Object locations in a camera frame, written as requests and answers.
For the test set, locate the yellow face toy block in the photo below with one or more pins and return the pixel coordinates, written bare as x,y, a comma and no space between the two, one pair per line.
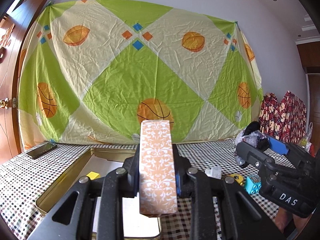
238,178

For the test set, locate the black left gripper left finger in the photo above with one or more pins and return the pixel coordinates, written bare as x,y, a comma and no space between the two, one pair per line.
130,185

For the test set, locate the clear plastic package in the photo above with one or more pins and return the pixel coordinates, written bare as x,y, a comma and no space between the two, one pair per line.
214,172

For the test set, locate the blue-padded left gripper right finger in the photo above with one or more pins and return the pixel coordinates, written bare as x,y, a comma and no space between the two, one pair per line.
181,165

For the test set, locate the black smartphone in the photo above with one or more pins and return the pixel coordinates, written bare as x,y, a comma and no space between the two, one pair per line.
39,151

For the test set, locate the checkered tablecloth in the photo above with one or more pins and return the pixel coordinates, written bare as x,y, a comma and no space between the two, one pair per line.
23,180

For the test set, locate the gold metal tin box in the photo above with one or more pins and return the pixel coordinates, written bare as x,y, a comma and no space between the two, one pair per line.
76,207

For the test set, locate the yellow cube block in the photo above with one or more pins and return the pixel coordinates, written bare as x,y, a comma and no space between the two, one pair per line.
93,175

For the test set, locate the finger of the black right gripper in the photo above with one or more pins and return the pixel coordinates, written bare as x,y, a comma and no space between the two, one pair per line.
252,155

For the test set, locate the sequined black hair claw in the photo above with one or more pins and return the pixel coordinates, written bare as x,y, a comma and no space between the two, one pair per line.
253,136

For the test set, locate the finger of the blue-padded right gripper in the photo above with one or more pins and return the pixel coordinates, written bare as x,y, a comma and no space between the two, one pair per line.
277,146

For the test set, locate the brown wooden door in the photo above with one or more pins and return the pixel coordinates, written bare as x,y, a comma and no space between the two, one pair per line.
15,25

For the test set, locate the brass door handle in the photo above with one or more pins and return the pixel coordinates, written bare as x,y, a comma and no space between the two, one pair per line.
8,103

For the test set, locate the blue puppy toy block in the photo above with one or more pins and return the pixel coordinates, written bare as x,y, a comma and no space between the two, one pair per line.
252,184

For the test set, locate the person's right hand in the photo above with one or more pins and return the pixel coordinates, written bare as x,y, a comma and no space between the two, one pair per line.
283,218

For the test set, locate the clear plastic bag with toys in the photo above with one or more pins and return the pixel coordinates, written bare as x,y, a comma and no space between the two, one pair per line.
305,142

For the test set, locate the orange damask patterned box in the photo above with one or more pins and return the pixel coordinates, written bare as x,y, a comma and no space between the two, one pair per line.
157,178

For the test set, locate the green basketball bedsheet backdrop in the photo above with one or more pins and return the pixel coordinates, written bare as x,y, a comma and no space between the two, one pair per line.
93,70

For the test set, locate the red plaid floral cushion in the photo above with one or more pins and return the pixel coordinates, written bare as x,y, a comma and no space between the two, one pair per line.
267,114

